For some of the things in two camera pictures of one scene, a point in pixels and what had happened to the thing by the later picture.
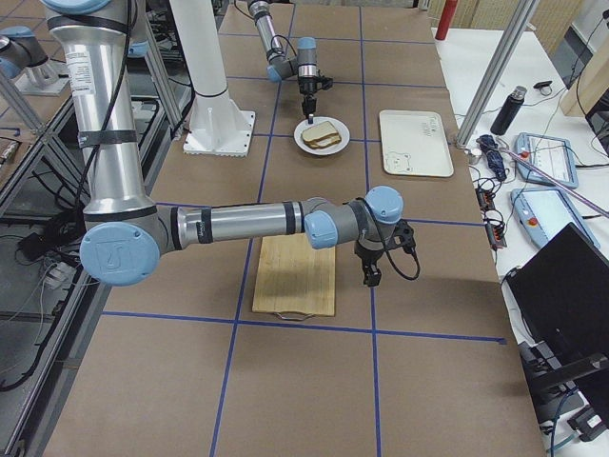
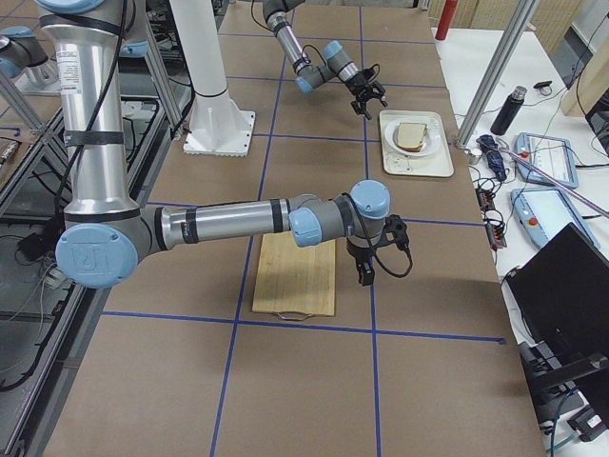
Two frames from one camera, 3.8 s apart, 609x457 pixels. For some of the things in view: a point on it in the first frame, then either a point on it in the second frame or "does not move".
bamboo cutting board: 293,276 does not move
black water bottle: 508,112 does not move
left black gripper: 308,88 -> 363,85
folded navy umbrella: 490,147 does not move
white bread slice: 323,129 -> 410,135
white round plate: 335,148 -> 432,137
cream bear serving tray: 415,143 does not move
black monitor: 563,300 does not move
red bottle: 446,19 does not move
